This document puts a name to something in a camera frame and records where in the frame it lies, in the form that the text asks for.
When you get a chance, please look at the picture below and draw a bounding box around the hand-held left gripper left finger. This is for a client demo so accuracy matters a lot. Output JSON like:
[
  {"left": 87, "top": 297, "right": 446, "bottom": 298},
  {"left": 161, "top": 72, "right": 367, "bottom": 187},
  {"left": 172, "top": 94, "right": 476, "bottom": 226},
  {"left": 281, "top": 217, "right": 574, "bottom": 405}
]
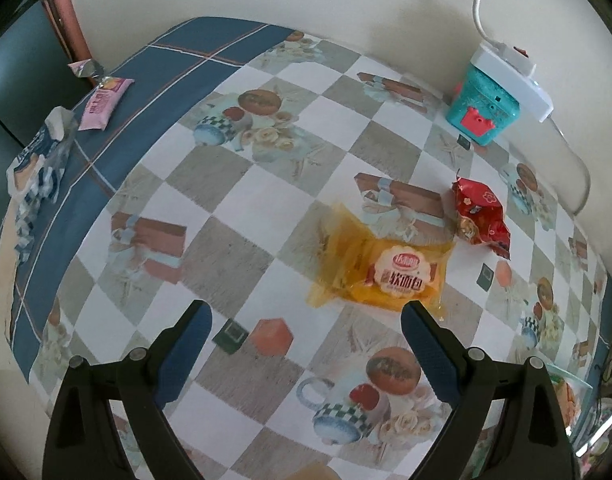
[{"left": 42, "top": 300, "right": 214, "bottom": 480}]

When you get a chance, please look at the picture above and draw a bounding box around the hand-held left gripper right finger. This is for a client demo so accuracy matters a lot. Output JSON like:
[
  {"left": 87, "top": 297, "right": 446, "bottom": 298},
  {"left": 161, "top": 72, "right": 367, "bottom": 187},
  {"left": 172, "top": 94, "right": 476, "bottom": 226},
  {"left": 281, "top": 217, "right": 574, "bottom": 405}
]
[{"left": 401, "top": 300, "right": 579, "bottom": 480}]

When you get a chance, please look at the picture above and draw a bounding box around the yellow bread packet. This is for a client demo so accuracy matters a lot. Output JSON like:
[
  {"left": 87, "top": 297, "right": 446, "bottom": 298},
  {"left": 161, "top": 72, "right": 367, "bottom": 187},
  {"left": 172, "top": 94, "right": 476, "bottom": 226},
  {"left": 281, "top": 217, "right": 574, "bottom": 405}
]
[{"left": 306, "top": 203, "right": 457, "bottom": 321}]

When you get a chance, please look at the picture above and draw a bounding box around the red snack packet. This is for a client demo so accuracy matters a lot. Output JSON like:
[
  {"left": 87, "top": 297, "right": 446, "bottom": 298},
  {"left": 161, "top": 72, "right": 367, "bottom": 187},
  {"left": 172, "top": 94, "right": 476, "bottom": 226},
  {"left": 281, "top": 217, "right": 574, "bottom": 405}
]
[{"left": 451, "top": 170, "right": 512, "bottom": 259}]

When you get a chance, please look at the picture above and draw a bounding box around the blue plaid cloth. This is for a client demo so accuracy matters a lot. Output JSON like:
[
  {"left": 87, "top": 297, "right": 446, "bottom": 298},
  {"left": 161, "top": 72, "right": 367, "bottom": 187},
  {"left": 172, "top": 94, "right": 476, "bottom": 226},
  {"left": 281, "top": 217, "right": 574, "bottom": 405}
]
[{"left": 0, "top": 17, "right": 294, "bottom": 371}]

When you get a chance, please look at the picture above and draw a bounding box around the teal box with red label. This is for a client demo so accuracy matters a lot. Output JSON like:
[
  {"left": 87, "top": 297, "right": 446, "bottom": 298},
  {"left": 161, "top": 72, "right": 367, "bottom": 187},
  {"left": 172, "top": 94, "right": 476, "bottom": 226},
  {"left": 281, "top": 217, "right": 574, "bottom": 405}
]
[{"left": 446, "top": 62, "right": 522, "bottom": 146}]

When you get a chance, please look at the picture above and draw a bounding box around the light pink packet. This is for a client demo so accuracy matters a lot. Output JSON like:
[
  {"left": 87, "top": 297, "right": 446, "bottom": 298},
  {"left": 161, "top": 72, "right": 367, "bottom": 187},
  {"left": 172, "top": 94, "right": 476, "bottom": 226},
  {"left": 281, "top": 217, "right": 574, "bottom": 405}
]
[{"left": 77, "top": 76, "right": 135, "bottom": 132}]

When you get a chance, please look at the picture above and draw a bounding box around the white power strip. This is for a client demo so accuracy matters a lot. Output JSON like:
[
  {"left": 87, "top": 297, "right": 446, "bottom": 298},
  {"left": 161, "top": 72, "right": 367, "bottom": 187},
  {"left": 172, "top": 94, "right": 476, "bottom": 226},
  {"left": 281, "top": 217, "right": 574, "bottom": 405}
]
[{"left": 468, "top": 42, "right": 555, "bottom": 123}]

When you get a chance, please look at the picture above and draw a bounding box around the silver pink wrapper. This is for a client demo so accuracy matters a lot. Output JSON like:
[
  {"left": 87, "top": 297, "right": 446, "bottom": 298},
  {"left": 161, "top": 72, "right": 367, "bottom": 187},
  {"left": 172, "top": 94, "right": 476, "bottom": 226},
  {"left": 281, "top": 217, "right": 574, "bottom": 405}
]
[{"left": 68, "top": 59, "right": 106, "bottom": 79}]

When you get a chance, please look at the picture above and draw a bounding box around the dark cabinet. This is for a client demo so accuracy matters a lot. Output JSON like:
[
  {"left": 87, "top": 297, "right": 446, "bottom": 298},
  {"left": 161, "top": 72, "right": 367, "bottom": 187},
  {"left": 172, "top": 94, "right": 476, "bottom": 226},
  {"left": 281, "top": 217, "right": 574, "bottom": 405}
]
[{"left": 0, "top": 0, "right": 92, "bottom": 211}]

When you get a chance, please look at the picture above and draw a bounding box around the white power cable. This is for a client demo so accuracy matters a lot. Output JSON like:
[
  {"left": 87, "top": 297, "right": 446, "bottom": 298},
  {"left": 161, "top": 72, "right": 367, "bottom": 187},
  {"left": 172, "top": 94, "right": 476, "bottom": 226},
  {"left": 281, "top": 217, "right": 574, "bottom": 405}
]
[{"left": 550, "top": 115, "right": 593, "bottom": 217}]

